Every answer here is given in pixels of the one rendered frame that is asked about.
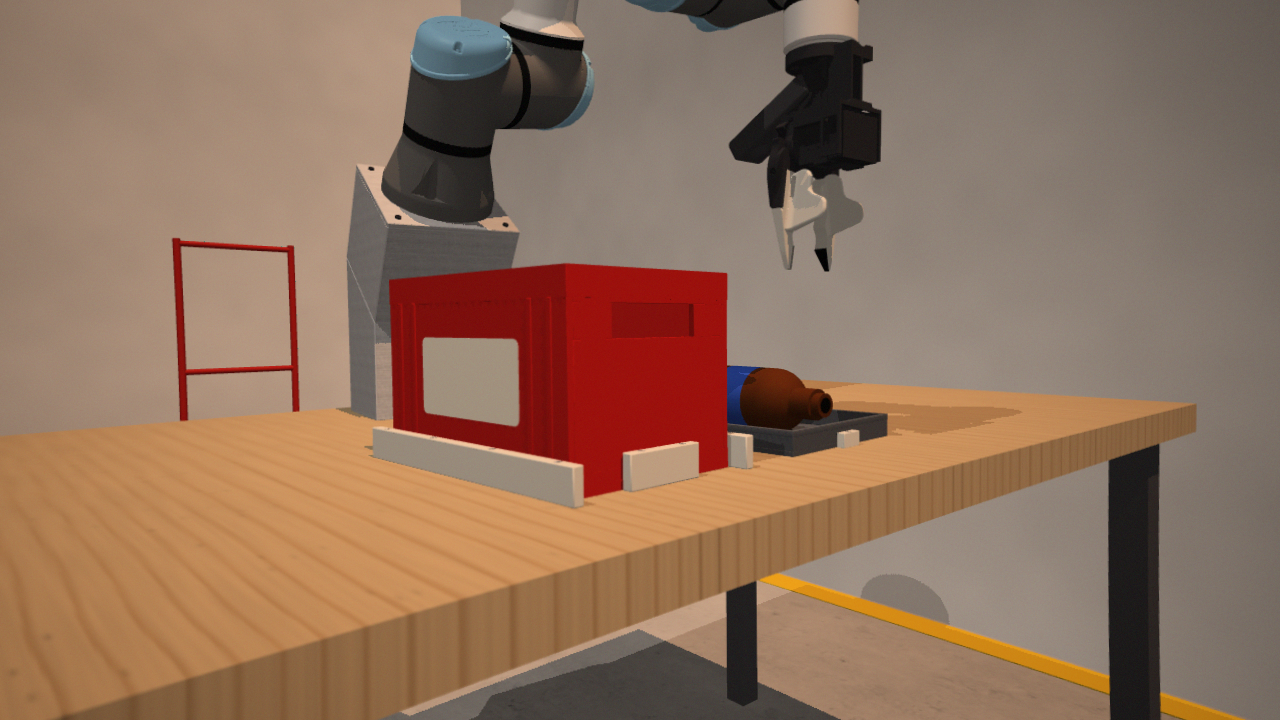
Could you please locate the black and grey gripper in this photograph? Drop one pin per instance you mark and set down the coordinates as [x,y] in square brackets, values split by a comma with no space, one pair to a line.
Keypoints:
[813,139]

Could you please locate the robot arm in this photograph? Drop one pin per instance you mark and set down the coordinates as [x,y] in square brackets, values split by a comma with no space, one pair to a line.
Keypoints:
[469,77]

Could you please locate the red plastic crate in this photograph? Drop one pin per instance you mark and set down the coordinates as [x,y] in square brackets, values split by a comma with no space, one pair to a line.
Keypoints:
[565,361]

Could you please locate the brown bottle with blue label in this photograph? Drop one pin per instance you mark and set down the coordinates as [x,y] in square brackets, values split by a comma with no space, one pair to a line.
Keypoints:
[772,398]

